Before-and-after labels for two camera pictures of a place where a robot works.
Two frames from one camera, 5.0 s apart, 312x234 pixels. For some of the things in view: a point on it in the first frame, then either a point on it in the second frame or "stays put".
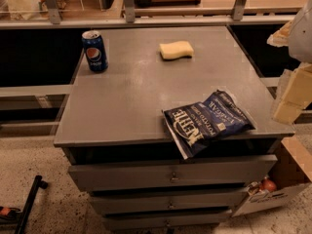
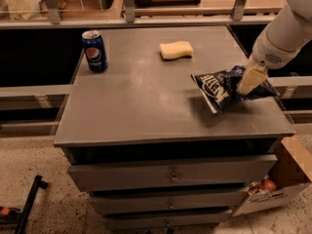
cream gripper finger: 297,95 -> 264,57
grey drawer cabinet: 115,142 stays put
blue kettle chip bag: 193,124 -> 219,88
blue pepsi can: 96,56 stays put
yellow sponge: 176,50 stays put
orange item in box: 268,185 stays put
